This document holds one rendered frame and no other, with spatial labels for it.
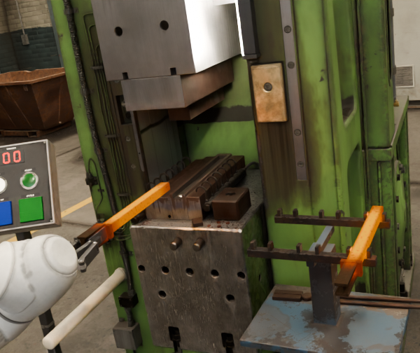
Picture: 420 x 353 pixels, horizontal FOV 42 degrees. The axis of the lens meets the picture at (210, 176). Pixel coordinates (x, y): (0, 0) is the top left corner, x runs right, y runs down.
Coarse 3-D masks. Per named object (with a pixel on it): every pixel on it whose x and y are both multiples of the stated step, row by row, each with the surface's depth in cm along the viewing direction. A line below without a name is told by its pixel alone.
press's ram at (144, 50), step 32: (96, 0) 160; (128, 0) 156; (160, 0) 152; (192, 0) 154; (224, 0) 165; (128, 32) 159; (160, 32) 155; (192, 32) 154; (224, 32) 175; (128, 64) 163; (160, 64) 159; (192, 64) 155
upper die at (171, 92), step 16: (224, 64) 188; (128, 80) 164; (144, 80) 162; (160, 80) 160; (176, 80) 158; (192, 80) 165; (208, 80) 175; (224, 80) 188; (128, 96) 166; (144, 96) 164; (160, 96) 162; (176, 96) 160; (192, 96) 165
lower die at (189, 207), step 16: (208, 160) 206; (224, 160) 200; (240, 160) 202; (176, 176) 196; (192, 176) 186; (208, 176) 187; (224, 176) 187; (192, 192) 174; (208, 192) 175; (160, 208) 176; (176, 208) 173; (192, 208) 171
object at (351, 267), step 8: (376, 208) 147; (368, 216) 143; (376, 216) 142; (368, 224) 139; (376, 224) 140; (360, 232) 135; (368, 232) 135; (360, 240) 131; (368, 240) 131; (352, 248) 128; (360, 248) 127; (352, 256) 124; (360, 256) 124; (344, 264) 120; (352, 264) 120; (360, 264) 120; (344, 272) 117; (352, 272) 117; (360, 272) 120; (336, 280) 114; (344, 280) 114; (352, 280) 118; (344, 288) 114; (344, 296) 114
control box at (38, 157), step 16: (16, 144) 180; (32, 144) 180; (48, 144) 181; (0, 160) 179; (32, 160) 179; (48, 160) 179; (0, 176) 178; (16, 176) 178; (48, 176) 178; (0, 192) 177; (16, 192) 177; (32, 192) 177; (48, 192) 177; (16, 208) 176; (48, 208) 176; (16, 224) 175; (32, 224) 175; (48, 224) 175
